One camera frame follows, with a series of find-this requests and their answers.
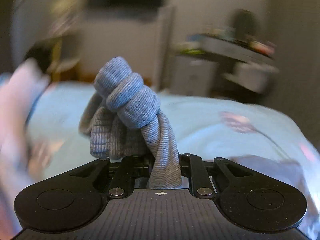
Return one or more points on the grey sweatpants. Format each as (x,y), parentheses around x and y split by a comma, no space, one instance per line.
(124,118)

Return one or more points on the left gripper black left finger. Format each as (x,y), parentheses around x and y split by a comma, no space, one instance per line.
(131,173)

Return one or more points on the white low cabinet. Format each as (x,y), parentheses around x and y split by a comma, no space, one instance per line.
(192,76)

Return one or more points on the round black mirror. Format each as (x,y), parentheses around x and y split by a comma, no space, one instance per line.
(245,24)

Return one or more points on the yellow legged side table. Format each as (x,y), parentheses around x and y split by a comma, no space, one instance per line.
(65,58)

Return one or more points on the white dressing table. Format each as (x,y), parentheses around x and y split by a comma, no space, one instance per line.
(252,70)

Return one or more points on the light blue mushroom duvet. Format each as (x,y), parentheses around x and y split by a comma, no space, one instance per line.
(255,136)

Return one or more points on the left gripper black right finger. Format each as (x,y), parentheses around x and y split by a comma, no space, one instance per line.
(193,168)

